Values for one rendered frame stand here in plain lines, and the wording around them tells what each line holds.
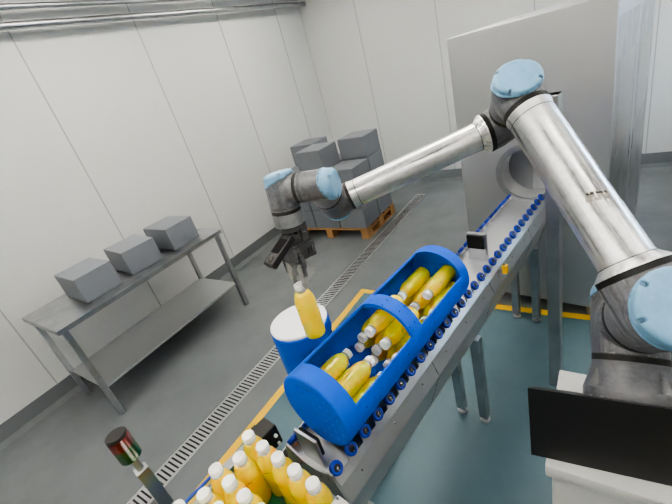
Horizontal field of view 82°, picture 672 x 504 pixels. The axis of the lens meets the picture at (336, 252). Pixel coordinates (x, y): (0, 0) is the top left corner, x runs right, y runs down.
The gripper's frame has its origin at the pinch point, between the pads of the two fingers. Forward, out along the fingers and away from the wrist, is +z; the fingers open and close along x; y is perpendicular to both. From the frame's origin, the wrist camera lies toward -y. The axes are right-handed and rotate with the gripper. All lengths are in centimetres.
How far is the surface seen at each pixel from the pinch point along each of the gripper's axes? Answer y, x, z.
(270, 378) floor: 53, 138, 142
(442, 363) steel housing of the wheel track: 44, -23, 55
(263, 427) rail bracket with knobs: -23, 10, 47
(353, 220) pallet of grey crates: 274, 221, 97
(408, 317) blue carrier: 28.3, -20.5, 24.1
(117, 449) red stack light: -61, 23, 27
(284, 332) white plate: 14, 39, 40
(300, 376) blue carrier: -14.7, -8.3, 22.9
